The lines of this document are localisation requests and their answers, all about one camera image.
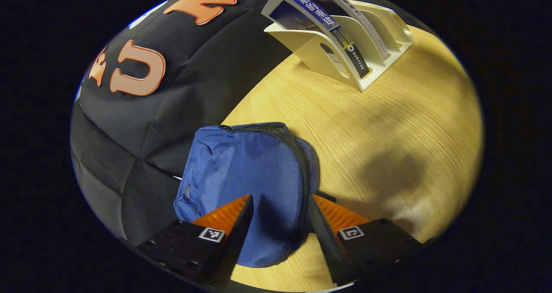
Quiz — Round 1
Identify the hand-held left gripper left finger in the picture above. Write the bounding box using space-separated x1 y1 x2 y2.
137 195 254 285

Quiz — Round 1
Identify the blue schoolbag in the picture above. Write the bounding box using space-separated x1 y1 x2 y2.
173 122 320 268

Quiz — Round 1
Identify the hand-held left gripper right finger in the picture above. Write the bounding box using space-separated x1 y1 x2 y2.
307 194 425 286

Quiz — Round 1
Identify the white spine book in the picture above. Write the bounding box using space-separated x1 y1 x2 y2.
321 0 391 61

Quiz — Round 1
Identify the cream bookshelf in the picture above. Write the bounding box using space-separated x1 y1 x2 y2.
261 0 415 92

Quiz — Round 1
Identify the blue cover book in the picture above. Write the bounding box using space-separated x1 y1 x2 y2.
268 0 371 79

